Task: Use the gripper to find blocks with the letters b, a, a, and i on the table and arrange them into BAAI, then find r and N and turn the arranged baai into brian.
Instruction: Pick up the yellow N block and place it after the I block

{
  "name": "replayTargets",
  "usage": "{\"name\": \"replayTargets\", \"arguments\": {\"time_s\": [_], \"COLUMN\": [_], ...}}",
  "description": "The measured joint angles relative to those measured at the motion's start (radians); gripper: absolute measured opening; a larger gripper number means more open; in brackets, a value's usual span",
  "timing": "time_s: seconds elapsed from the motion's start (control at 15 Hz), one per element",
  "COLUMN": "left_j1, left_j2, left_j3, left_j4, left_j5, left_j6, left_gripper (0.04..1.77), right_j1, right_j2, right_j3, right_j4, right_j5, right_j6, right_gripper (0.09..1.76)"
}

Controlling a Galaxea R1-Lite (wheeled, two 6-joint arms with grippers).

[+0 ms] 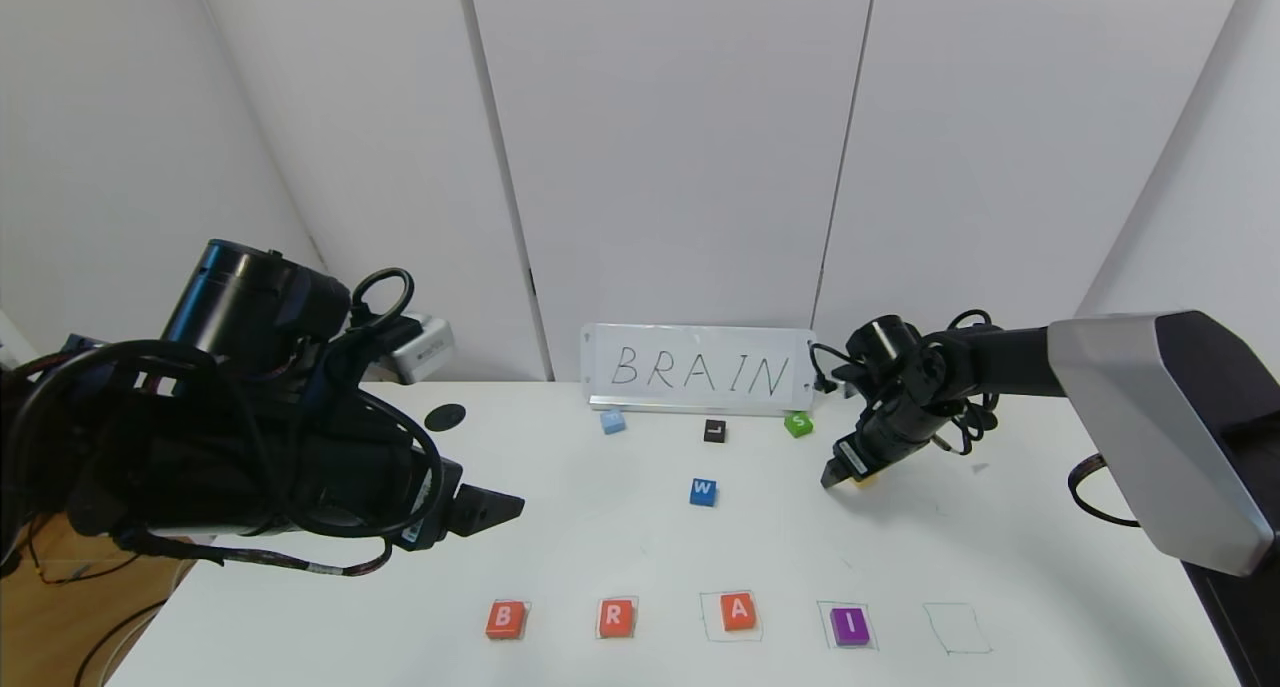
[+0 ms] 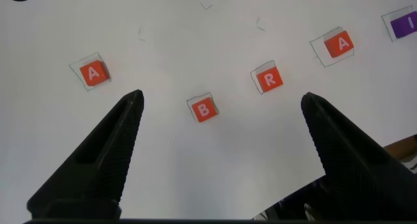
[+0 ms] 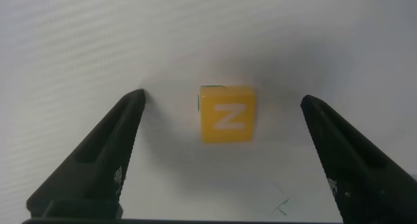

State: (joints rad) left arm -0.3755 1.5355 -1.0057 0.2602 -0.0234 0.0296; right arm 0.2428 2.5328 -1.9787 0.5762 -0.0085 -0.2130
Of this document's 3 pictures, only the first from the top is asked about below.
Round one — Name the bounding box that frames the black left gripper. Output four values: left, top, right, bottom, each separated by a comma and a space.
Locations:
395, 446, 526, 552

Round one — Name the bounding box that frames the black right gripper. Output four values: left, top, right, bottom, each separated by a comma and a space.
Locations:
820, 393, 937, 489

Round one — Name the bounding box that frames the white sign reading BRAIN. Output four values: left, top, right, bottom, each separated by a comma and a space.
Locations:
580, 323, 818, 415

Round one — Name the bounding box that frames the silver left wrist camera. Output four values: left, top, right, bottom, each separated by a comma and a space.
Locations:
383, 312, 457, 386

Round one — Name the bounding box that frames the black right arm hose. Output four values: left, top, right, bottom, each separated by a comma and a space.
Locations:
1067, 453, 1141, 528

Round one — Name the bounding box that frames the black floor cable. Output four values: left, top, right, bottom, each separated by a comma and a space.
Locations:
75, 602, 166, 687

